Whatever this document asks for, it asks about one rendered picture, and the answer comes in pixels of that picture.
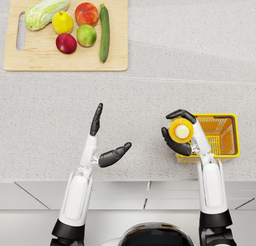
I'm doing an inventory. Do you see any yellow lemon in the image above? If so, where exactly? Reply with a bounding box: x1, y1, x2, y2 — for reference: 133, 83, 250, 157
51, 10, 75, 36

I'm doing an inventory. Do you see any yellow slatted basket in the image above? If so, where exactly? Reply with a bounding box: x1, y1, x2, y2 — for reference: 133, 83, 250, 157
176, 113, 241, 164

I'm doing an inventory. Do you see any wooden cutting board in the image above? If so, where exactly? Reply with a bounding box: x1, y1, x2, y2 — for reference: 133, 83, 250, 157
3, 0, 129, 73

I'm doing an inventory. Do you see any yellow lemon tea bottle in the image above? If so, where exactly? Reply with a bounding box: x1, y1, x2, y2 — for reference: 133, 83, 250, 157
168, 117, 195, 145

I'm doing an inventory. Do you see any green napa cabbage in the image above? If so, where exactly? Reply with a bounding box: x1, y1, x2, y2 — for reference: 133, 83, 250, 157
23, 0, 71, 32

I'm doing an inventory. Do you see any dark round robot body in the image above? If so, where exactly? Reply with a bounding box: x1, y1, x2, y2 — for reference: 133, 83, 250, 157
117, 222, 196, 246

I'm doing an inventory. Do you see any green cucumber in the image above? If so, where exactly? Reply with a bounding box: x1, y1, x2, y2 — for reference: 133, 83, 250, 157
98, 3, 111, 64

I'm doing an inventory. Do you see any green apple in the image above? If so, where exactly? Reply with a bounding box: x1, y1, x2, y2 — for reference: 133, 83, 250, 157
76, 24, 98, 48

